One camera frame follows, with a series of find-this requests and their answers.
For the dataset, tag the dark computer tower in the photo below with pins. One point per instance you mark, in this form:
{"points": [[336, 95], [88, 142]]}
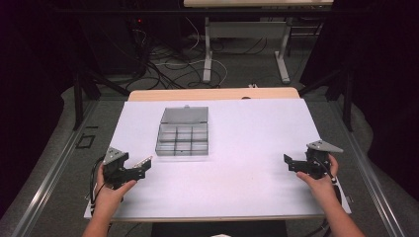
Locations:
{"points": [[108, 42]]}

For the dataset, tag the black metal stand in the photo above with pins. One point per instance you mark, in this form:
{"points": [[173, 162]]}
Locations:
{"points": [[336, 92], [87, 95]]}

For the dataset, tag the person's left hand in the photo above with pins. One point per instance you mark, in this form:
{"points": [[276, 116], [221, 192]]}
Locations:
{"points": [[110, 195]]}

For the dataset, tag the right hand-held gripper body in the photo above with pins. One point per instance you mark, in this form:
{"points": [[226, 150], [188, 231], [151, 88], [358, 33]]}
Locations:
{"points": [[315, 159]]}

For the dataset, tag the clear plastic compartment box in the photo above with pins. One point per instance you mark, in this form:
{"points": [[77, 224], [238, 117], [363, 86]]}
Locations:
{"points": [[183, 131]]}

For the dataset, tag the white table mat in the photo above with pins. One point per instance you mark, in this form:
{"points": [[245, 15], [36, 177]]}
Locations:
{"points": [[217, 158]]}

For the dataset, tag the person's right hand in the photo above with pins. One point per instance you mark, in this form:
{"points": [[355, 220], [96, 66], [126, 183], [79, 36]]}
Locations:
{"points": [[320, 182]]}

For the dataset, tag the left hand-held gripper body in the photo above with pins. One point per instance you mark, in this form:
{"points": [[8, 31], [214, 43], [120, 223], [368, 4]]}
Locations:
{"points": [[115, 168]]}

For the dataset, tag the white-legged desk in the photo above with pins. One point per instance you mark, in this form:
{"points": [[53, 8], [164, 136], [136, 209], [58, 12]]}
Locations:
{"points": [[247, 39]]}

